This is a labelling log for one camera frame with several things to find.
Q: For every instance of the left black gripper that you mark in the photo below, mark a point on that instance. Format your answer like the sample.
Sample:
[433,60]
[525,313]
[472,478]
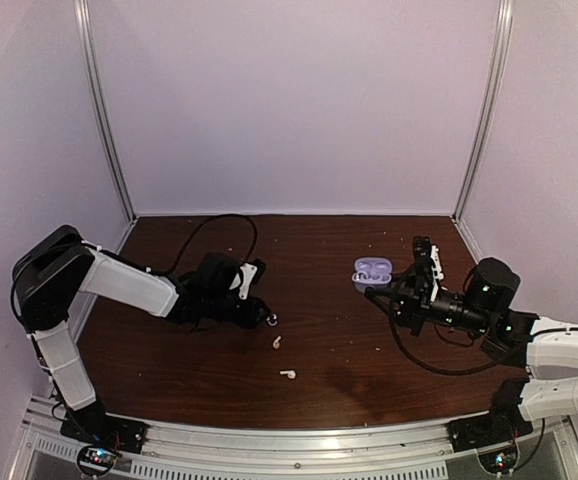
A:
[249,318]

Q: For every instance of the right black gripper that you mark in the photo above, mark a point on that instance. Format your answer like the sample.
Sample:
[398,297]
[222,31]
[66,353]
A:
[414,300]

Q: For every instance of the purple earbud charging case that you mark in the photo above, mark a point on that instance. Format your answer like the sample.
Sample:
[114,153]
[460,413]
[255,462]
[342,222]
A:
[372,272]

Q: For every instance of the white stem earbud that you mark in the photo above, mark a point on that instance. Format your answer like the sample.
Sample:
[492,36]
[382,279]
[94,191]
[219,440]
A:
[290,374]

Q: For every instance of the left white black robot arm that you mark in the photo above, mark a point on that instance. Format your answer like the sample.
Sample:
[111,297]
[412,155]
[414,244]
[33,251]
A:
[47,279]

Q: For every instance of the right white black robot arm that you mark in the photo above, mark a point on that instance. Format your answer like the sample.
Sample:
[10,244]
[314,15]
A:
[546,349]

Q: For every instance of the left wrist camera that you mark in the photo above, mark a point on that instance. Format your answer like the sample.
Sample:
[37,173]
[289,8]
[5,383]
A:
[247,274]

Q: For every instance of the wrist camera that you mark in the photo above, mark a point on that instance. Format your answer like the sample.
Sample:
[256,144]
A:
[247,274]
[426,254]

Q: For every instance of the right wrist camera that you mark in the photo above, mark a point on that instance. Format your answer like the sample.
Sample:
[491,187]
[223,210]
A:
[426,254]

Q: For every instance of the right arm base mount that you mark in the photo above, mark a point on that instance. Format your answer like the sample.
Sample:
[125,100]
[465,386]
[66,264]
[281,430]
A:
[494,437]

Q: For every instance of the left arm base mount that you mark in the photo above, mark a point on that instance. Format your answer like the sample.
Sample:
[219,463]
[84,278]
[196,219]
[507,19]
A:
[101,452]

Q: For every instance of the right aluminium frame post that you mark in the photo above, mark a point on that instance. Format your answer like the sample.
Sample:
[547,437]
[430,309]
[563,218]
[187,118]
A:
[498,59]

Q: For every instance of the aluminium frame post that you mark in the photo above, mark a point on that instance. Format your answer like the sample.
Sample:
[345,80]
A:
[102,120]
[498,59]

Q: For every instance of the left aluminium frame post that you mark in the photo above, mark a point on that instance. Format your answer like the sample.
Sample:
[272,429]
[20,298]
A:
[102,120]

